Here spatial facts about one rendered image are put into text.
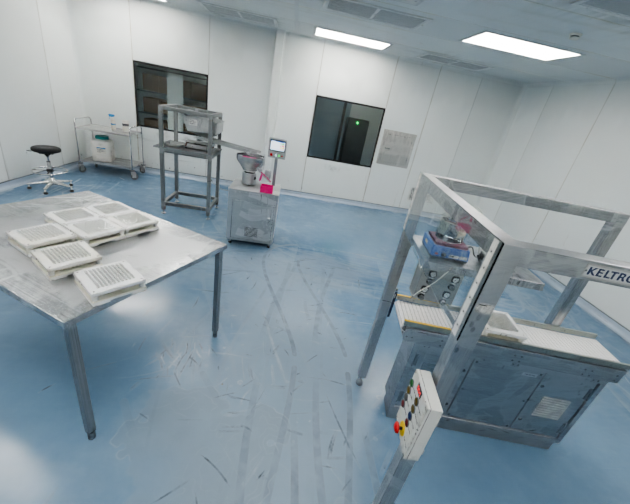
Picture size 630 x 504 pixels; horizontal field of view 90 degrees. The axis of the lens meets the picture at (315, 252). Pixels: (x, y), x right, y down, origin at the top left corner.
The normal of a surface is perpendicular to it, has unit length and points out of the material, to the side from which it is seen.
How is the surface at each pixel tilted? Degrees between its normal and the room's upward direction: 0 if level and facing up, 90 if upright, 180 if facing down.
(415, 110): 90
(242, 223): 89
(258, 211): 89
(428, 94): 90
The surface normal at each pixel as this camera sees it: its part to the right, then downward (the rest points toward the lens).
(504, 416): -0.09, 0.42
